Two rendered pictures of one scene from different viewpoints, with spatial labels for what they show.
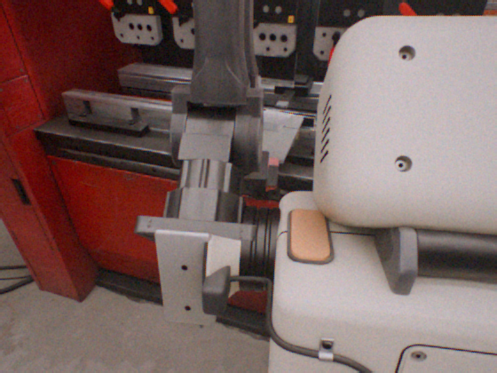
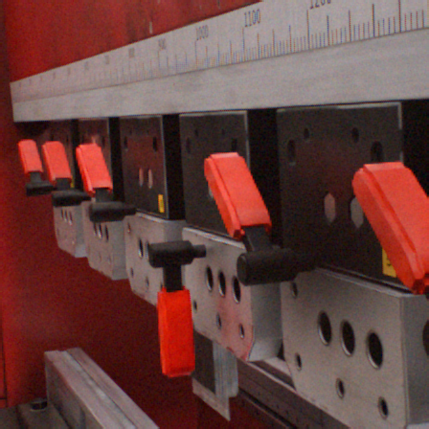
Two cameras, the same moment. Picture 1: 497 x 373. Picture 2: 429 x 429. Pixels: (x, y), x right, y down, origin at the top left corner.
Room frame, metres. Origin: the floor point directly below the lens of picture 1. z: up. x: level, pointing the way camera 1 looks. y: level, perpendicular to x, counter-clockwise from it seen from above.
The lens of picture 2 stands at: (0.48, -0.83, 1.34)
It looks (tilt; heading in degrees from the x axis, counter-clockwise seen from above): 7 degrees down; 54
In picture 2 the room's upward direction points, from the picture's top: 4 degrees counter-clockwise
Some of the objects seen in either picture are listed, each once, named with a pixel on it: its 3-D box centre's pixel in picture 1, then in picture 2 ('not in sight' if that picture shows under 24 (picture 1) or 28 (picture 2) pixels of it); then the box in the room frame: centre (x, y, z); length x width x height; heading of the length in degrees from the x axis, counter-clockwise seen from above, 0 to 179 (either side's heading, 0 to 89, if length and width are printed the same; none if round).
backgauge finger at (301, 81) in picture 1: (289, 91); not in sight; (1.15, -0.15, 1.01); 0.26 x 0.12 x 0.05; 162
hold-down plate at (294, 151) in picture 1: (281, 153); not in sight; (0.94, -0.11, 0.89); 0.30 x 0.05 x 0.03; 72
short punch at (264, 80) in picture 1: (278, 69); (207, 352); (1.00, -0.09, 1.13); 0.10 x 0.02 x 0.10; 72
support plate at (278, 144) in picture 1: (262, 133); not in sight; (0.86, -0.04, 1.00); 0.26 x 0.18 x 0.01; 162
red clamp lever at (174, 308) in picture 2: (334, 52); (181, 307); (0.89, -0.22, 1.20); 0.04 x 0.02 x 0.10; 162
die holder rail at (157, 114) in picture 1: (128, 112); (96, 417); (1.18, 0.43, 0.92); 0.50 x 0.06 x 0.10; 72
